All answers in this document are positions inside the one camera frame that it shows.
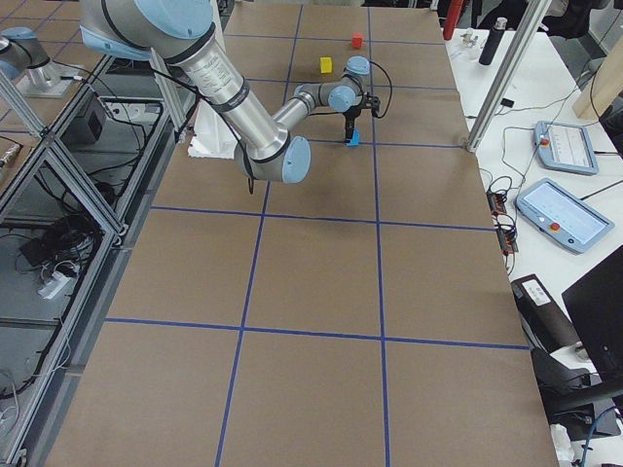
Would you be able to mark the black power adapter box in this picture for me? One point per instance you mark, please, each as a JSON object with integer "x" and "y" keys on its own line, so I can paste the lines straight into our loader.
{"x": 87, "y": 125}

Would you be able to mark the red bottle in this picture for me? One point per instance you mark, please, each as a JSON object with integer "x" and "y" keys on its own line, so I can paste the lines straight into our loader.
{"x": 451, "y": 19}

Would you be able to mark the blue foam block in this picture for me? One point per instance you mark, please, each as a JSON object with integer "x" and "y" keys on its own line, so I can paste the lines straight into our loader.
{"x": 355, "y": 138}

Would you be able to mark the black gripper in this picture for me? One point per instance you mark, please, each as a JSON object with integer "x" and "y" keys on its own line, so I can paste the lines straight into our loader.
{"x": 349, "y": 118}

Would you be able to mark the black thermos bottle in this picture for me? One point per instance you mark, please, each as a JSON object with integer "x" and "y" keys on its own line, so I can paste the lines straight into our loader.
{"x": 493, "y": 40}

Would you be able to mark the red foam block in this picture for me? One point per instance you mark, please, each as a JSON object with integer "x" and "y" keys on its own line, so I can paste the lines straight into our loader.
{"x": 357, "y": 40}

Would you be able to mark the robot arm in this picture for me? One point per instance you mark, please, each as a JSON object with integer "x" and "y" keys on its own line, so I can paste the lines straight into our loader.
{"x": 24, "y": 58}
{"x": 183, "y": 34}

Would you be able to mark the aluminium frame post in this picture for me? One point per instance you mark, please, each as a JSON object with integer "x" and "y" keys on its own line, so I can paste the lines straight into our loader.
{"x": 520, "y": 42}

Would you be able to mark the teach pendant tablet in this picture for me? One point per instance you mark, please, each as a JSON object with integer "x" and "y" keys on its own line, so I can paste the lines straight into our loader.
{"x": 562, "y": 216}
{"x": 565, "y": 147}

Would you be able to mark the white power strip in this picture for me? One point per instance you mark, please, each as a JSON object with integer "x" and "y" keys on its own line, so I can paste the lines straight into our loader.
{"x": 53, "y": 286}

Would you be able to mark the black computer monitor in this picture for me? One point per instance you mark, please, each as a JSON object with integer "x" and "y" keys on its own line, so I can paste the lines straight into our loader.
{"x": 575, "y": 398}

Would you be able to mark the near teach pendant tablet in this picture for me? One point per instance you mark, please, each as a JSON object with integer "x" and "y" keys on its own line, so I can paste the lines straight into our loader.
{"x": 562, "y": 216}

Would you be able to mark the far teach pendant tablet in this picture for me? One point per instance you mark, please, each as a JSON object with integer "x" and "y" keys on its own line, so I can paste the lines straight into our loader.
{"x": 565, "y": 147}

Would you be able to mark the yellow foam block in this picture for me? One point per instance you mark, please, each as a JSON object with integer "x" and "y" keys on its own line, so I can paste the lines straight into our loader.
{"x": 325, "y": 65}

